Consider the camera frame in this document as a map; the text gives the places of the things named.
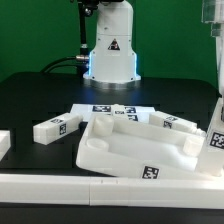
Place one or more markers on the white obstacle bar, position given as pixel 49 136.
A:
pixel 5 143
pixel 107 191

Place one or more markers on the white front obstacle bar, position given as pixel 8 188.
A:
pixel 107 191

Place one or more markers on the white square desk top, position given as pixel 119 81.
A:
pixel 123 148

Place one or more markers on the white left obstacle bar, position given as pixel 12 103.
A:
pixel 5 143

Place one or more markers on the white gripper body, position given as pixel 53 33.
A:
pixel 213 13

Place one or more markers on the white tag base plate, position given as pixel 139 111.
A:
pixel 135 113

